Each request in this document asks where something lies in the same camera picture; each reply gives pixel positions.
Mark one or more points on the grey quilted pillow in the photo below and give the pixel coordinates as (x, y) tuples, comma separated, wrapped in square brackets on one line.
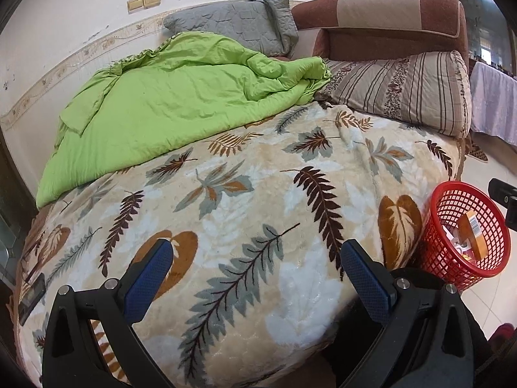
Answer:
[(238, 24)]

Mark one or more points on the orange box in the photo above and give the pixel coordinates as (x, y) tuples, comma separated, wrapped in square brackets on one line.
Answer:
[(474, 234)]

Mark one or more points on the striped beige pillow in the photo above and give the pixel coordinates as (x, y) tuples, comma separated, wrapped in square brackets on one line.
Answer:
[(408, 85)]

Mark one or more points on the dark phone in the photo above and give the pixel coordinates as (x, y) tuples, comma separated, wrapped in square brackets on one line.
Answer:
[(31, 300)]

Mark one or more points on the leaf-print blanket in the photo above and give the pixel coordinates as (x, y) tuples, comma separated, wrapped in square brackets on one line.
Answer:
[(258, 218)]

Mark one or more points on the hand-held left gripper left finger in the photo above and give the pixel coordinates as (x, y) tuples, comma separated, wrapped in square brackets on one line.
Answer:
[(147, 281)]

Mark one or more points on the green quilt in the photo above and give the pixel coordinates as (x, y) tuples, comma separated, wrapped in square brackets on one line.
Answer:
[(169, 105)]

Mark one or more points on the red plastic mesh basket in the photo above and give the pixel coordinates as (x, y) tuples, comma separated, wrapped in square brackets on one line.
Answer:
[(444, 210)]

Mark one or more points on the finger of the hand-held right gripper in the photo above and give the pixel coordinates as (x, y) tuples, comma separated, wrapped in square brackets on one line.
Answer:
[(503, 194)]

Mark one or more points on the brown and beige headboard cushion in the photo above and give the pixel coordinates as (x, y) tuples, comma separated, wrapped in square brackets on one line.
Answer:
[(387, 20)]

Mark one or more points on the red slipper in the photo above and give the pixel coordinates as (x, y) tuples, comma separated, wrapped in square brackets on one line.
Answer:
[(505, 337)]

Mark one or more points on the glass-front cabinet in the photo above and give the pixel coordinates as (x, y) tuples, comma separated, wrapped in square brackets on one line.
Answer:
[(480, 12)]

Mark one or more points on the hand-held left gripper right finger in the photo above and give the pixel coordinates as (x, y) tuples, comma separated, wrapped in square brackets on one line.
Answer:
[(363, 281)]

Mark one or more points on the glass panel door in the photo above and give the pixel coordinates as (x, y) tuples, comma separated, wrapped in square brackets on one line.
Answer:
[(12, 218)]

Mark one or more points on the lilac tablecloth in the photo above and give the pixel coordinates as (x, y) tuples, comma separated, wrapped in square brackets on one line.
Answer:
[(494, 101)]

